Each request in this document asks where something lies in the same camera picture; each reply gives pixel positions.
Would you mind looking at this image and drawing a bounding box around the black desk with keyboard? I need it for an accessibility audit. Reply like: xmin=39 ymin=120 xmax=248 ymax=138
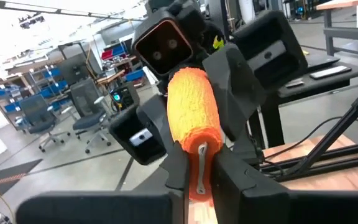
xmin=249 ymin=52 xmax=358 ymax=149

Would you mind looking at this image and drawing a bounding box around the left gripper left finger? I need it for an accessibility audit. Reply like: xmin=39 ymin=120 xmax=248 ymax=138
xmin=16 ymin=141 xmax=190 ymax=224

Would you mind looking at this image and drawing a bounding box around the shelf with blue bins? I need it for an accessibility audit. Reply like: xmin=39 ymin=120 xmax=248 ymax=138
xmin=0 ymin=67 xmax=70 ymax=114

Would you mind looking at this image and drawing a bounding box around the shelf with red bins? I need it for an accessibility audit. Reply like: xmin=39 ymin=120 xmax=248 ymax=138
xmin=100 ymin=43 xmax=145 ymax=83

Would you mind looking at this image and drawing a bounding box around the dark floor mat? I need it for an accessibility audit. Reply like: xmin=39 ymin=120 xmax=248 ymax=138
xmin=0 ymin=158 xmax=43 ymax=203

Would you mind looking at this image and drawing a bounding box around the black laptop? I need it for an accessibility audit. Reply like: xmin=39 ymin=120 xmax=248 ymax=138
xmin=303 ymin=53 xmax=341 ymax=72

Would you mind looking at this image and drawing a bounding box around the small black flat device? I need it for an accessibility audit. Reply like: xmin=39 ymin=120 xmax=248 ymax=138
xmin=284 ymin=80 xmax=306 ymax=89

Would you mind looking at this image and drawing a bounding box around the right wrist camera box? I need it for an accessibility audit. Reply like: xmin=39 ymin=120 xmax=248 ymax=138
xmin=131 ymin=18 xmax=196 ymax=78

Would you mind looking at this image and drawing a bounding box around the dark mesh office chair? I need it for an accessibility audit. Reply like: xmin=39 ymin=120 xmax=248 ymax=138
xmin=62 ymin=77 xmax=113 ymax=155
xmin=19 ymin=95 xmax=71 ymax=153

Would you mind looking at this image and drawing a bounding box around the black display panel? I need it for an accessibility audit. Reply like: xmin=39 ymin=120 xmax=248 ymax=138
xmin=57 ymin=42 xmax=94 ymax=86

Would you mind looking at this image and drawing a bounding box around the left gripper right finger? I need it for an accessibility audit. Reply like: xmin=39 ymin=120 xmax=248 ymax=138
xmin=211 ymin=146 xmax=358 ymax=224

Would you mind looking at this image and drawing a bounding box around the black smartphone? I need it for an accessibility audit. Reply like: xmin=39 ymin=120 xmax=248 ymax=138
xmin=309 ymin=65 xmax=352 ymax=80

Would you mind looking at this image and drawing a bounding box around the light wooden table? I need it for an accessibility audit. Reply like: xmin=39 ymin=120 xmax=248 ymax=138
xmin=315 ymin=0 xmax=358 ymax=57

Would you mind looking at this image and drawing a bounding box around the black unit with cyan display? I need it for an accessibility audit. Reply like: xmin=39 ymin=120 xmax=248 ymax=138
xmin=109 ymin=82 xmax=141 ymax=113

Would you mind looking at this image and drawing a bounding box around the orange elastic bandage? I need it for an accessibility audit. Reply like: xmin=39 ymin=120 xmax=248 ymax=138
xmin=166 ymin=67 xmax=224 ymax=203

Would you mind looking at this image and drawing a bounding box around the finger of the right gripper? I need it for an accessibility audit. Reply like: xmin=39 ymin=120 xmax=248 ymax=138
xmin=202 ymin=42 xmax=267 ymax=142
xmin=137 ymin=94 xmax=181 ymax=152

